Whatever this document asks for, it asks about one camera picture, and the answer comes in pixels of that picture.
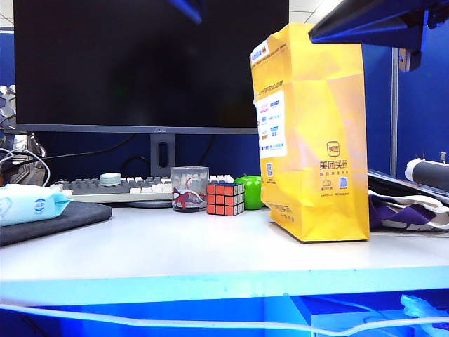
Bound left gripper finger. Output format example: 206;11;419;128
167;0;205;25

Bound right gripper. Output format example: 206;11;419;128
307;0;449;74

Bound Rubik's cube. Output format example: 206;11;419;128
206;181;246;216

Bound yellow paper bag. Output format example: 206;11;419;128
248;22;371;243

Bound white and purple tote bag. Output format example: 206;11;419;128
368;194;449;233

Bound black computer monitor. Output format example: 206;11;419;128
13;0;290;136

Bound grey monitor stand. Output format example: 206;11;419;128
124;134;177;210

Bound white and grey cylinder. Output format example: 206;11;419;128
405;158;449;193

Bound black flat case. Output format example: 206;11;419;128
367;169;449;206

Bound clear plastic cup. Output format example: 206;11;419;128
170;166;210;213

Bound grey tape roll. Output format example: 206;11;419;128
99;172;123;187

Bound green apple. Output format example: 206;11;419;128
234;174;264;211

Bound grey and white keyboard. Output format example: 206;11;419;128
51;174;235;205

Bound silver faceted object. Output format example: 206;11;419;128
0;84;18;149

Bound dark grey fabric pad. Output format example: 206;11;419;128
0;202;114;248

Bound light blue wipes pack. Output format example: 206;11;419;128
0;183;73;227

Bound crumpled clear plastic piece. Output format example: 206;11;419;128
399;294;445;333

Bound white looped cable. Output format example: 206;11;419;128
0;147;52;187

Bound thin white cable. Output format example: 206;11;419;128
297;296;404;324

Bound long white cable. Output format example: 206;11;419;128
0;302;449;335

